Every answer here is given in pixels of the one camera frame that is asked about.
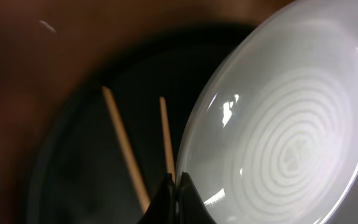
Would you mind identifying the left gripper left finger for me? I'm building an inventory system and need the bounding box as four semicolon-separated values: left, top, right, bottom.
138;174;176;224

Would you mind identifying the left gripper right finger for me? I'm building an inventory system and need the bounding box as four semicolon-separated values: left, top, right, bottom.
176;172;216;224

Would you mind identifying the wooden chopstick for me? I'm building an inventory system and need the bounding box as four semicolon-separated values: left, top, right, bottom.
101;86;151;213
159;96;176;182

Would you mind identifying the white ceramic plate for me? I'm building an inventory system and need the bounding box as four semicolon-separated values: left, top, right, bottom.
177;0;358;223

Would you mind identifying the round black serving tray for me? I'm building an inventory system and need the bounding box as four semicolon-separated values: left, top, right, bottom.
22;22;254;223

